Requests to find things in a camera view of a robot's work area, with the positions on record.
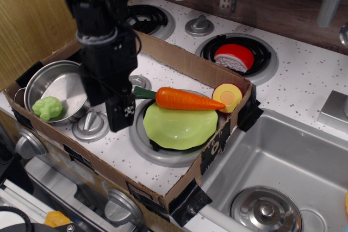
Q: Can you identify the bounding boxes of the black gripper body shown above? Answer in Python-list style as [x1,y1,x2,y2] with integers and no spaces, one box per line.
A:
[78,29,138,106]

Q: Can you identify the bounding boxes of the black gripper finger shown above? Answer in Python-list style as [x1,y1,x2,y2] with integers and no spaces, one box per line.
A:
[105,93,136,132]

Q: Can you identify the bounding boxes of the orange toy carrot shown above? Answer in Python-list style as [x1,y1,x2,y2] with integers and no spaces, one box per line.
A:
[134,86,226,110]

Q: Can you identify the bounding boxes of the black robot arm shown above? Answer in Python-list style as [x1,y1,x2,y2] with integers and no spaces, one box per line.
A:
[65,0,141,132]

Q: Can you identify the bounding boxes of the light green plastic plate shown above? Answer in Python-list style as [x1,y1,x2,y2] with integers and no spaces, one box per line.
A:
[143,103,219,151]

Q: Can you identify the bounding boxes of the silver stove knob front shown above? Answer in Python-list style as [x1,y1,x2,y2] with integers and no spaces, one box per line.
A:
[72,111,110,142]

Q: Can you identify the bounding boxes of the silver stove knob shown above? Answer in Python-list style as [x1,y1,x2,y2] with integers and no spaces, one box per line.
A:
[129,75,152,91]
[185,15,215,37]
[72,111,110,142]

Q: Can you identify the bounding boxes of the silver stove knob middle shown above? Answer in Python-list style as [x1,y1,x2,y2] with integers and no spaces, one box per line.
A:
[129,75,152,91]

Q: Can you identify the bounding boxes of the small steel pot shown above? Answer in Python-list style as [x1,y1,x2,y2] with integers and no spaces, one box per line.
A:
[24,60,90,126]

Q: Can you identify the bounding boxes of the back left black burner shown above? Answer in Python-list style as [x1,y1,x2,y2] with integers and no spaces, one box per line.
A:
[127,4,176,40]

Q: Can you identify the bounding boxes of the black burner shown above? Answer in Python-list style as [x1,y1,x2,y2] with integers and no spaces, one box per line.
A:
[195,33,279,85]
[127,4,176,40]

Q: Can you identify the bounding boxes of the green toy broccoli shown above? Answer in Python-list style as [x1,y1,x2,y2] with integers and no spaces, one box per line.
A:
[32,96,63,121]

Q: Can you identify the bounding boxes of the silver stove knob back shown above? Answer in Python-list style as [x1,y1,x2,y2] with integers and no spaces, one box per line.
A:
[185,15,215,37]

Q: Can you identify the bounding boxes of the silver oven knob left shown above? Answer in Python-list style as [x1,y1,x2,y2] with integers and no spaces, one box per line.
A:
[15,129,48,160]

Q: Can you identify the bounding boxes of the silver oven knob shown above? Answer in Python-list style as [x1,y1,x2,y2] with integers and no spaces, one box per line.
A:
[104,189,142,227]
[15,129,48,160]

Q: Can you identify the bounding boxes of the silver oven knob right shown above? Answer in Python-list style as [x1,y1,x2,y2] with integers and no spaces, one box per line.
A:
[104,189,142,227]

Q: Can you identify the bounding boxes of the brown cardboard fence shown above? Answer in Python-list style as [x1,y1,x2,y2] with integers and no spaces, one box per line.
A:
[4,34,257,227]

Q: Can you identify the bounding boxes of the yellow red toy fruit half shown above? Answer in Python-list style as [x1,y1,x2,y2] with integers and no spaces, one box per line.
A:
[212,83,243,113]

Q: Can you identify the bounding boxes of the red toy cheese wedge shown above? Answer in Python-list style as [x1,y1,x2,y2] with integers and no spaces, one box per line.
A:
[214,43,255,73]

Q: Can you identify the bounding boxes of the yellow object bottom left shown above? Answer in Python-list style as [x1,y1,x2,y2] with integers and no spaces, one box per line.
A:
[44,211,71,228]

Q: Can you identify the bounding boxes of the back right black burner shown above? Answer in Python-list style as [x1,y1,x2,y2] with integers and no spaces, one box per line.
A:
[195,33,279,85]

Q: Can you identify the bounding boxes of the steel pot lid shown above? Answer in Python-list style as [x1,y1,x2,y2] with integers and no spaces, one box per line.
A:
[229,186,303,231]

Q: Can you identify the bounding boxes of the steel sink basin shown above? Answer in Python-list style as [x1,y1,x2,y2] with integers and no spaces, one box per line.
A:
[201,110,347,231]

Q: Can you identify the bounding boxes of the silver faucet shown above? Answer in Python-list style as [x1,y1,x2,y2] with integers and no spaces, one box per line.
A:
[316,0,347,53]

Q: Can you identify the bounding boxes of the front right burner ring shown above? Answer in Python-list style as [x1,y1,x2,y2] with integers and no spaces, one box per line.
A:
[128,89,226,168]

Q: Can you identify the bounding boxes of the black cable bottom left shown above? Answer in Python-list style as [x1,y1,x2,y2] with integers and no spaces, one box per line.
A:
[0,205,35,232]

